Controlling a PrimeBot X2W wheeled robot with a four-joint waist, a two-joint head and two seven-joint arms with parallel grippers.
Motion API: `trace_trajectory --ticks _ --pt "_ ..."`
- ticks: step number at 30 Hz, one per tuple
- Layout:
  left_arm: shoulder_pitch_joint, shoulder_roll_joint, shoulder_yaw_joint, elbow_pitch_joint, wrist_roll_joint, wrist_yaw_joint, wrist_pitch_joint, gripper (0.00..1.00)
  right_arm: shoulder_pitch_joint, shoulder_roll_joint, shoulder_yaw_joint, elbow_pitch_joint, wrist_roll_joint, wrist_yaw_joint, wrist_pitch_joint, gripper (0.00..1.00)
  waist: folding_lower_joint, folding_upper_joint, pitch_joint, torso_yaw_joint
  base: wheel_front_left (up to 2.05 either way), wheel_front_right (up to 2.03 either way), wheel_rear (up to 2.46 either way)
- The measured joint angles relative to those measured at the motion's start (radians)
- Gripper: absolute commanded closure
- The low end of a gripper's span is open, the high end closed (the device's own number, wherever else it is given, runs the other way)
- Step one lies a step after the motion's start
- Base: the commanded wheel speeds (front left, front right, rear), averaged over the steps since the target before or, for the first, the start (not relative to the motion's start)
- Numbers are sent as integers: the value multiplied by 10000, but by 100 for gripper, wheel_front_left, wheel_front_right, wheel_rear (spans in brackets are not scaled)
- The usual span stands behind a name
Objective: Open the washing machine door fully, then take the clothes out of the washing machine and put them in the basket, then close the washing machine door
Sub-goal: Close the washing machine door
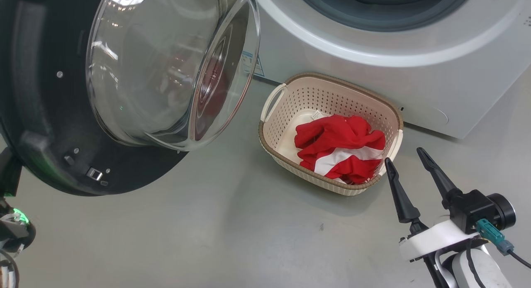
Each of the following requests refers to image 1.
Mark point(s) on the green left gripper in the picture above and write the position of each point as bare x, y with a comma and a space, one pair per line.
18, 234

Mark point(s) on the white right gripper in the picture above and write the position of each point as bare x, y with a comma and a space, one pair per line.
431, 242

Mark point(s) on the red garment with white band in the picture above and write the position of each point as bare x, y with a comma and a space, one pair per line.
332, 134

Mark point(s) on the round black glass washer door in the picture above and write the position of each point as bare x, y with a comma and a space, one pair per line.
41, 93

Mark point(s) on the white front-load washing machine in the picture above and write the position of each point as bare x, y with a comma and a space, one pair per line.
415, 84

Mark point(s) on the cream perforated laundry basket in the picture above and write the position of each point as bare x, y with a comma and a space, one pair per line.
332, 97

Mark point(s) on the blue energy label sticker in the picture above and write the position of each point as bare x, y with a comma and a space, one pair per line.
259, 68

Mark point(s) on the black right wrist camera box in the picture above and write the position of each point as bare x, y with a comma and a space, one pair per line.
471, 209

